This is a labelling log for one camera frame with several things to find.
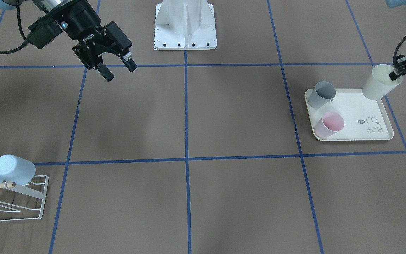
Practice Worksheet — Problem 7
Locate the white wire cup rack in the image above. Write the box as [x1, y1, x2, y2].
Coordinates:
[0, 175, 49, 222]

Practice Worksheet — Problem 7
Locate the grey cup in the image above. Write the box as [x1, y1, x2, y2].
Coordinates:
[308, 81, 336, 108]

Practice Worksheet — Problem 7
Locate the pink cup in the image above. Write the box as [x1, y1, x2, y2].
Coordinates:
[314, 111, 345, 139]

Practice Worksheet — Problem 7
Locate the pale green cup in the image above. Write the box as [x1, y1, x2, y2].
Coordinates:
[362, 64, 403, 100]

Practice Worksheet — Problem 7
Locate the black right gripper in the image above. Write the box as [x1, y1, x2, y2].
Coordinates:
[50, 0, 137, 82]

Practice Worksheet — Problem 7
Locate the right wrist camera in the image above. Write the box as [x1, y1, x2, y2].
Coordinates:
[27, 16, 62, 49]

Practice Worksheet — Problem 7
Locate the cream plastic tray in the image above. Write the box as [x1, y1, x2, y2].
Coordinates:
[304, 89, 394, 141]

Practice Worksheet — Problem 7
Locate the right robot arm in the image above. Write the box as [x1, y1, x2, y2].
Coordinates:
[0, 0, 137, 82]

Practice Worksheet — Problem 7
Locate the white camera post base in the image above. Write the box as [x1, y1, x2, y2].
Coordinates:
[154, 0, 217, 50]

